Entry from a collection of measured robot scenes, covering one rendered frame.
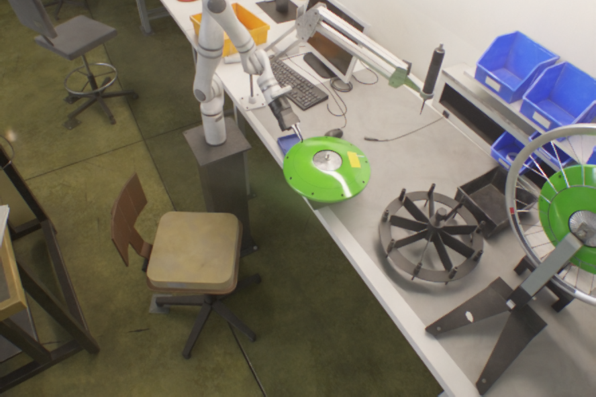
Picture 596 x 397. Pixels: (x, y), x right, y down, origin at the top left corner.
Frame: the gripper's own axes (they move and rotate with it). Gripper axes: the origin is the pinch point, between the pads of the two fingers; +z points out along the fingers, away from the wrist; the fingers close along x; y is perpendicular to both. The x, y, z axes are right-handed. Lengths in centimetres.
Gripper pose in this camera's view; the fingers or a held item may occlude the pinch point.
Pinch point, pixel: (302, 139)
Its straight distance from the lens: 154.7
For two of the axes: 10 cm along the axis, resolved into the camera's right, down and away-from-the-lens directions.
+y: -3.9, 2.1, 9.0
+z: 4.8, 8.8, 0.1
